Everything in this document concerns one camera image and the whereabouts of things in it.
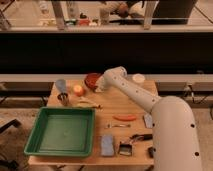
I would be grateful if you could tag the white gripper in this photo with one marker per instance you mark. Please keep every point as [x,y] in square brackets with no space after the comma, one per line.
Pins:
[100,88]

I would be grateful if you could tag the red bowl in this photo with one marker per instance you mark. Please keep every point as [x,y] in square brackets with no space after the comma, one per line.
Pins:
[91,79]

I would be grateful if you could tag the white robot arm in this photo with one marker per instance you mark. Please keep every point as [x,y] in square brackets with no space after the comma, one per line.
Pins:
[175,138]

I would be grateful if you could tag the green plastic tray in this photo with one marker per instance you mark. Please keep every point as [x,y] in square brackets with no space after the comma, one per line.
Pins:
[62,132]

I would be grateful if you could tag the orange peach fruit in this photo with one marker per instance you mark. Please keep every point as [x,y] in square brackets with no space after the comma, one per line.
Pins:
[78,90]

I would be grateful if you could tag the yellow banana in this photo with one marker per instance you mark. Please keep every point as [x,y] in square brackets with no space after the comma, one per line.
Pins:
[88,103]

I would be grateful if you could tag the orange carrot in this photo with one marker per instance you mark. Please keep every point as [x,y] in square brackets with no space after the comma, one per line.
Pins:
[125,118]

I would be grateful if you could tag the small metal cup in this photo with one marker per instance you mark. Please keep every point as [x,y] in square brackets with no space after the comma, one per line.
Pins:
[63,98]

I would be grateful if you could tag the blue plastic cup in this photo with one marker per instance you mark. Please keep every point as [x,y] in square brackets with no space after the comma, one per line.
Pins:
[61,85]

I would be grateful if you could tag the silver fork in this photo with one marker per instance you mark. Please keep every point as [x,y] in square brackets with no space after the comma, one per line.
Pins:
[117,125]

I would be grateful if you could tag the white lidded cup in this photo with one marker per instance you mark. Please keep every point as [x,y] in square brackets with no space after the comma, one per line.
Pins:
[138,79]

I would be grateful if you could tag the wooden table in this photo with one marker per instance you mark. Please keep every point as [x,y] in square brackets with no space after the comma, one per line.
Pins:
[114,103]

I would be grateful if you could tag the small metal box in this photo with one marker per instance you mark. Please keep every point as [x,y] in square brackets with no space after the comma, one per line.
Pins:
[125,149]

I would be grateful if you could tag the black rectangular case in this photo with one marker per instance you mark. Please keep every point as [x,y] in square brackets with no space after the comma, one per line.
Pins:
[151,152]

